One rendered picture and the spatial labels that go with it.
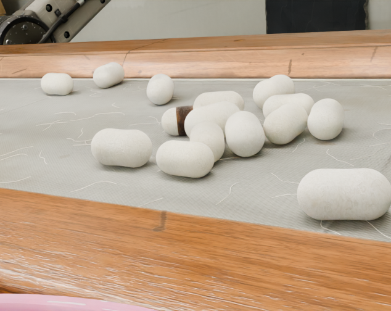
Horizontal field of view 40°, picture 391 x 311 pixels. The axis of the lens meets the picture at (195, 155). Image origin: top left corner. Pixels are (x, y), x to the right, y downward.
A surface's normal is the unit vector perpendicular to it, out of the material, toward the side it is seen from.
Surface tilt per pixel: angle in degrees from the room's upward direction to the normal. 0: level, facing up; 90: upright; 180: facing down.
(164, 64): 45
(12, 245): 0
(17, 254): 0
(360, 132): 0
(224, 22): 90
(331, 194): 67
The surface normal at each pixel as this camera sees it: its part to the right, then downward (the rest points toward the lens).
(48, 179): -0.11, -0.94
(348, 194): -0.28, -0.08
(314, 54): -0.41, -0.43
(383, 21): -0.50, 0.33
